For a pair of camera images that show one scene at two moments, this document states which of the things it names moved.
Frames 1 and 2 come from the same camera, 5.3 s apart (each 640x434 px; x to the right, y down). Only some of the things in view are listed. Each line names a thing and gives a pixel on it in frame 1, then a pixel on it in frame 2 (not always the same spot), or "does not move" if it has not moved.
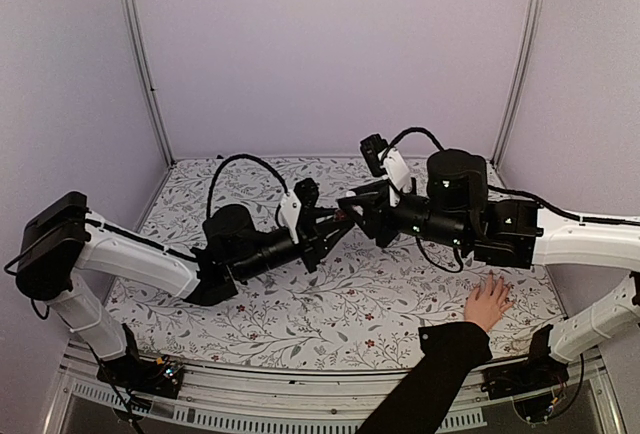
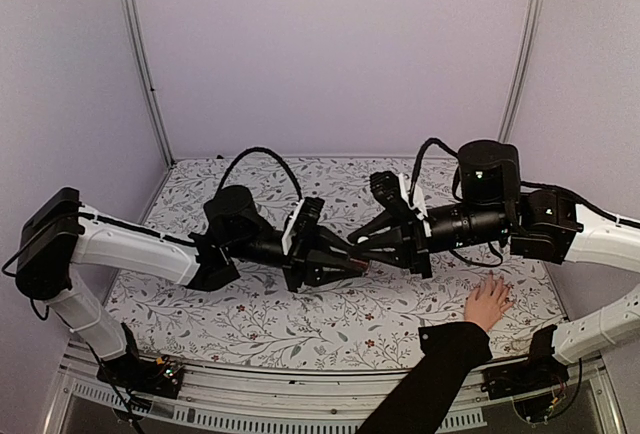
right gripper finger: x=373 y=190 → x=382 y=223
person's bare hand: x=486 y=303 does not move
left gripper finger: x=326 y=243 → x=330 y=274
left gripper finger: x=320 y=214 → x=338 y=247
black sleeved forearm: x=450 y=352 does not move
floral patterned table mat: x=362 y=312 does not move
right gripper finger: x=370 y=218 → x=392 y=248
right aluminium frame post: x=536 y=7 does not move
